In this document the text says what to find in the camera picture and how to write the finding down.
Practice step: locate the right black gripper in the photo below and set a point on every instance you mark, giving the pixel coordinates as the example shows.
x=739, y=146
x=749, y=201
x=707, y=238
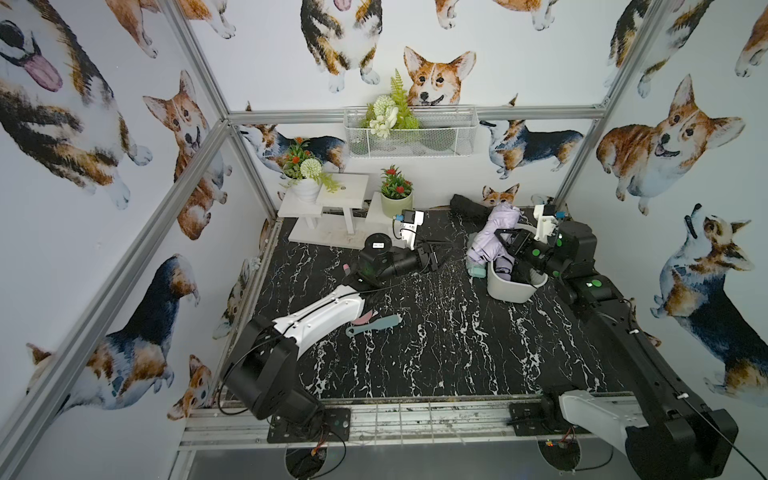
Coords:
x=520, y=246

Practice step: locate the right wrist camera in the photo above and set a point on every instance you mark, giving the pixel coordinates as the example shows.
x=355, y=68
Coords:
x=546, y=221

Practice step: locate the white plastic storage box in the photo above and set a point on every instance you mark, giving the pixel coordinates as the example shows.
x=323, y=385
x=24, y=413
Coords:
x=511, y=292

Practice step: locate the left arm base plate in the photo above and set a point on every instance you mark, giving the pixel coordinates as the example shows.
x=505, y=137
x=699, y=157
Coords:
x=326, y=424

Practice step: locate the white wooden step shelf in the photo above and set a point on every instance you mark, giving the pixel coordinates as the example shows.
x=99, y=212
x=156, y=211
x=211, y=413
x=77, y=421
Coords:
x=343, y=219

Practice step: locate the green pot red flowers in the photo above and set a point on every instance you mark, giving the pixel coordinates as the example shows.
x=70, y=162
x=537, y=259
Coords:
x=396, y=192

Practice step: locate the lilac umbrella back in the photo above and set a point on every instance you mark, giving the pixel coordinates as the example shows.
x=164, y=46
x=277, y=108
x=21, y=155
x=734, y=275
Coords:
x=504, y=267

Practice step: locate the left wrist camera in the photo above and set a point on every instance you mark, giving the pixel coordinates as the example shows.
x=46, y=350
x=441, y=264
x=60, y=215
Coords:
x=409, y=221

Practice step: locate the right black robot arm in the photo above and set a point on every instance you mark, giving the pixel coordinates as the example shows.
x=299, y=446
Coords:
x=664, y=429

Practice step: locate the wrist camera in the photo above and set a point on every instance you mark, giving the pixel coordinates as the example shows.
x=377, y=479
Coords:
x=546, y=221
x=409, y=221

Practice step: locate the white pot mixed flowers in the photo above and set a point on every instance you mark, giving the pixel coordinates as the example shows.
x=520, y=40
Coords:
x=304, y=166

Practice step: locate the black folded umbrella back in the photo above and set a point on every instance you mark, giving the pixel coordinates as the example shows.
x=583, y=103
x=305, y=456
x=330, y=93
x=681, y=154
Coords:
x=469, y=210

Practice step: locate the white wire wall basket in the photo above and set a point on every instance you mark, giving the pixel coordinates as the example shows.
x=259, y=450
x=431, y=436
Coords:
x=443, y=132

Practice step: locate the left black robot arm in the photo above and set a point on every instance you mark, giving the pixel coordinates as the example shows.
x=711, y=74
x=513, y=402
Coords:
x=261, y=368

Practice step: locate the mint green umbrella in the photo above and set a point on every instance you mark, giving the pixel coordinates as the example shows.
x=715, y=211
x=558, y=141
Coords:
x=477, y=271

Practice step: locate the lilac umbrella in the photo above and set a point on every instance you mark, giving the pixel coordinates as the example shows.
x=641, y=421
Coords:
x=485, y=247
x=504, y=267

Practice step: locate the fern and white flowers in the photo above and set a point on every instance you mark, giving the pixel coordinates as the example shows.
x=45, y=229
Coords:
x=390, y=113

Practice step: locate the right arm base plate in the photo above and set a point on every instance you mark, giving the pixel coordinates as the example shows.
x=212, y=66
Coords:
x=537, y=418

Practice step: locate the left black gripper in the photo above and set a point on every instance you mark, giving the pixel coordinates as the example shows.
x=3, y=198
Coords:
x=425, y=257

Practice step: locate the lilac umbrella front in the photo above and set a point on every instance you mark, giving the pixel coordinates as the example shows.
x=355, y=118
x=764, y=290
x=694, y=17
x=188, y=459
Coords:
x=485, y=247

